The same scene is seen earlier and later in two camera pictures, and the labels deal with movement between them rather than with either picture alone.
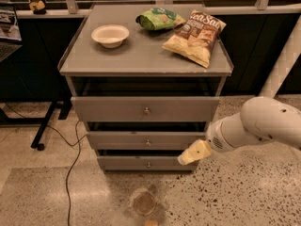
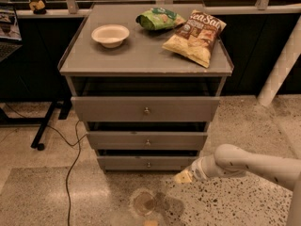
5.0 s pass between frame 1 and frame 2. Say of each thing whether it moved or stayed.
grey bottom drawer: stayed
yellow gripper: moved
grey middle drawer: stayed
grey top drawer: stayed
